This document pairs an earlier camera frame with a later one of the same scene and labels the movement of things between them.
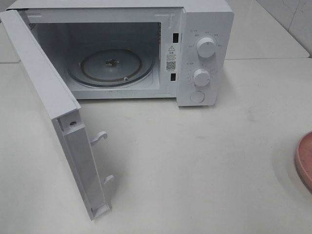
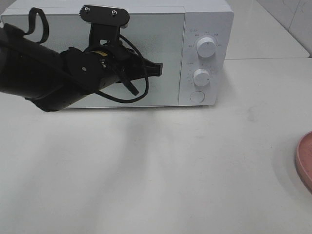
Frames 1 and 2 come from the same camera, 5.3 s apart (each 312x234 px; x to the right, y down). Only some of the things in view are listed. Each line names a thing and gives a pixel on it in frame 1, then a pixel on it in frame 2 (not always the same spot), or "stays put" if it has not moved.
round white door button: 197,96 stays put
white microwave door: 61,100 to 160,35
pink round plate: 303,160 stays put
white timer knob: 202,77 stays put
